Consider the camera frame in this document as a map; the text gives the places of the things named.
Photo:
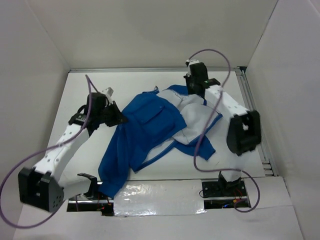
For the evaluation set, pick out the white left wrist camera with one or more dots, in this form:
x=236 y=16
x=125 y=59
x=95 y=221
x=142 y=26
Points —
x=108 y=92

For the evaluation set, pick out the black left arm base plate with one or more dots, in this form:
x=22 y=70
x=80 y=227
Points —
x=100 y=192

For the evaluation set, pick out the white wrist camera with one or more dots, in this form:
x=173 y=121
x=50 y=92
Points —
x=108 y=92
x=189 y=62

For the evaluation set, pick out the blue jacket white lining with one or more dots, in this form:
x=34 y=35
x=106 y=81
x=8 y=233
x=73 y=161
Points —
x=158 y=121

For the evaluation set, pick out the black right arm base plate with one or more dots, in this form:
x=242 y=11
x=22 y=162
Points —
x=220 y=189

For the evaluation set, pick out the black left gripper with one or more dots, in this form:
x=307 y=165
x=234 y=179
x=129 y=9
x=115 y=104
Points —
x=118 y=118

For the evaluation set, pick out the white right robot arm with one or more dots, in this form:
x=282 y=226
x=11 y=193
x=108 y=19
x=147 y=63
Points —
x=243 y=125

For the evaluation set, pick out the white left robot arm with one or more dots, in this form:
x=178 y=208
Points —
x=41 y=186

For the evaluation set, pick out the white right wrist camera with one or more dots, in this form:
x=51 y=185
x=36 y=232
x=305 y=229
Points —
x=189 y=62

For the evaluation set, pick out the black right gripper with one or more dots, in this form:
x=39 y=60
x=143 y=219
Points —
x=188 y=77

